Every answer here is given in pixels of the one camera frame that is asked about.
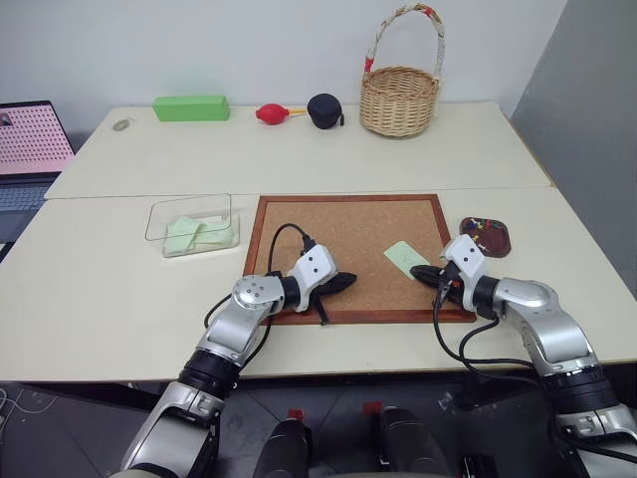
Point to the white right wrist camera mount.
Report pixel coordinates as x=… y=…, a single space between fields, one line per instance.
x=465 y=256

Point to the red cap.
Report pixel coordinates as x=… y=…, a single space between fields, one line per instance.
x=296 y=413

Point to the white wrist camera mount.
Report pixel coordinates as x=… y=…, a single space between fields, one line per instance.
x=314 y=266
x=465 y=256

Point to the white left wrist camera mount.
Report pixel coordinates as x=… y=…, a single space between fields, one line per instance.
x=314 y=266

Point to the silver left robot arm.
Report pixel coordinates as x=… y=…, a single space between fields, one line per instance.
x=226 y=333

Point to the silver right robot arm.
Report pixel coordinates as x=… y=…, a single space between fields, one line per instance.
x=552 y=328

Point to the black round zip case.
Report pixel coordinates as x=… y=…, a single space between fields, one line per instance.
x=324 y=111

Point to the red rubber air blower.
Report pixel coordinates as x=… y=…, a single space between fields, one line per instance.
x=271 y=113

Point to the cork board with wooden frame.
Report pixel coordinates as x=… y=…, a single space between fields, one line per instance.
x=358 y=229

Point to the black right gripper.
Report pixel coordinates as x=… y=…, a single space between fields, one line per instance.
x=450 y=291

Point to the clear plastic box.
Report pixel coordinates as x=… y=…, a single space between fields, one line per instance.
x=194 y=224

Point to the green rectangular box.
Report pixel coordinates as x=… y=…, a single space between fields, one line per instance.
x=191 y=108

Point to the dark rounded shape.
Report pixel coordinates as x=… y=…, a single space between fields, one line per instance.
x=410 y=443
x=286 y=450

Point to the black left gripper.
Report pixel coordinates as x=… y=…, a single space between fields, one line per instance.
x=323 y=290

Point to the small grey round object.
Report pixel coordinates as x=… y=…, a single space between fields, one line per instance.
x=121 y=125

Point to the laptop with pink screen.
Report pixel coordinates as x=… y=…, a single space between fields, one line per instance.
x=27 y=144

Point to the brown oval tray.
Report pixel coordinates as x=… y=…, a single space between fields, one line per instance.
x=492 y=238

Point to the green paper note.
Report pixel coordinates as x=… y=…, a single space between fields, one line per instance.
x=185 y=225
x=215 y=234
x=182 y=242
x=404 y=255

